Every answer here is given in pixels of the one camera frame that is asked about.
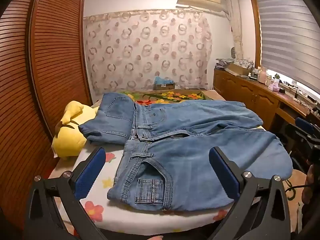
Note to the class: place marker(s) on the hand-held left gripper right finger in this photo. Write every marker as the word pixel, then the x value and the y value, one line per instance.
pixel 224 175

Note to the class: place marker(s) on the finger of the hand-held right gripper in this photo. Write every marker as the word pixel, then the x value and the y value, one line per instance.
pixel 303 125
pixel 295 132

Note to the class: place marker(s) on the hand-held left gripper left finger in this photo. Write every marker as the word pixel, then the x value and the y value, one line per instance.
pixel 89 173

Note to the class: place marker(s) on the blue denim pants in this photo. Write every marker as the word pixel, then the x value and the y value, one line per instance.
pixel 190 155
pixel 110 122

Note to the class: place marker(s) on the folded blue denim pants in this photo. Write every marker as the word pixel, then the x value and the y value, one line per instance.
pixel 110 122

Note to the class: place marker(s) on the bed with floral sheet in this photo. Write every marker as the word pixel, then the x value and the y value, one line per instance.
pixel 100 200

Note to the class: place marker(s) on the yellow plush toy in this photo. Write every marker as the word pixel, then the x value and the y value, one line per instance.
pixel 67 137

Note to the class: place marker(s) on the pink patterned rug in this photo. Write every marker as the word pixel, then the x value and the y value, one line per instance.
pixel 295 205

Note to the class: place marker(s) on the wooden cabinet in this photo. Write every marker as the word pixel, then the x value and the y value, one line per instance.
pixel 245 95

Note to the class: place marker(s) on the pink bottle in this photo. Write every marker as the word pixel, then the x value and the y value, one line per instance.
pixel 262 76

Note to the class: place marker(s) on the open flat cardboard box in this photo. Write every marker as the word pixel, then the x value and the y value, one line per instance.
pixel 237 68

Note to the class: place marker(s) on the green floral blanket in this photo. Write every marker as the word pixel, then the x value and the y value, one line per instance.
pixel 172 96

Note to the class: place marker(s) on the wooden louvered wardrobe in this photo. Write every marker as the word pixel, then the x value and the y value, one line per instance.
pixel 37 80

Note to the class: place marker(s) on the cardboard box with blue cloth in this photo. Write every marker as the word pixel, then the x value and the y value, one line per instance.
pixel 163 82

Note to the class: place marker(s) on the wrapped air conditioner pipe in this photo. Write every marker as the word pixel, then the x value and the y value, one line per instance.
pixel 235 25

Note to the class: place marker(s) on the circle patterned curtain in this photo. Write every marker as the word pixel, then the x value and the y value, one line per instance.
pixel 147 52

